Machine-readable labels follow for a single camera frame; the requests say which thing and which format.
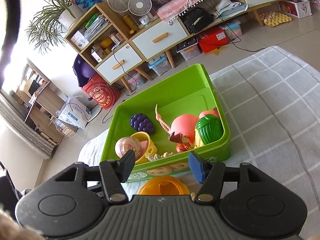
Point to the pink round toy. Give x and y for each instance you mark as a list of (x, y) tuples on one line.
[(185, 124)]

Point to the brown cartoon figurine toy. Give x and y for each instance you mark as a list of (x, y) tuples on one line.
[(183, 143)]

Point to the wooden desk shelf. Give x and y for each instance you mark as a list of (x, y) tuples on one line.
[(37, 95)]

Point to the yellow toy pot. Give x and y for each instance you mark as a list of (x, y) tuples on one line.
[(148, 147)]

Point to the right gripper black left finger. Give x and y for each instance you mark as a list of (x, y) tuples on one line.
[(113, 174)]

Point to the green plastic cookie box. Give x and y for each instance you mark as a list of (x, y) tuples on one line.
[(189, 91)]

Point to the potted green plant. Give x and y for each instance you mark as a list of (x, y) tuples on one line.
[(44, 30)]

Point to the orange plastic mold toy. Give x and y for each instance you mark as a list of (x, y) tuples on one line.
[(164, 186)]

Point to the purple toy grapes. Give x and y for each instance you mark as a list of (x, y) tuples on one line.
[(142, 123)]

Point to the red cardboard box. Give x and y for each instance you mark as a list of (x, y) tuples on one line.
[(212, 39)]

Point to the white paper shopping bag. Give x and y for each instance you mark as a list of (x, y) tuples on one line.
[(74, 112)]

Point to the white desk fan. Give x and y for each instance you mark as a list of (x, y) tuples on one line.
[(139, 7)]

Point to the green yellow toy corn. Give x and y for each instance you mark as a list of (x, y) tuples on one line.
[(208, 129)]

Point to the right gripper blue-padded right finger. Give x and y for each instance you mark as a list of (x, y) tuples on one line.
[(209, 175)]

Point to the black bag on shelf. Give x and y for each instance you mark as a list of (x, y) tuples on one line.
[(197, 19)]

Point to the pink capsule ball toy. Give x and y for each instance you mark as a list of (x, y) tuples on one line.
[(128, 143)]

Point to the grey checked tablecloth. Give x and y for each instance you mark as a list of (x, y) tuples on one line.
[(271, 103)]

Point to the yellow egg tray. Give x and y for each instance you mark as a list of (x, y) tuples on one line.
[(273, 19)]

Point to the red snack bucket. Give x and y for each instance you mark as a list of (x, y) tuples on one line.
[(101, 92)]

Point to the wooden white drawer cabinet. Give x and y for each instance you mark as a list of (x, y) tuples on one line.
[(149, 42)]

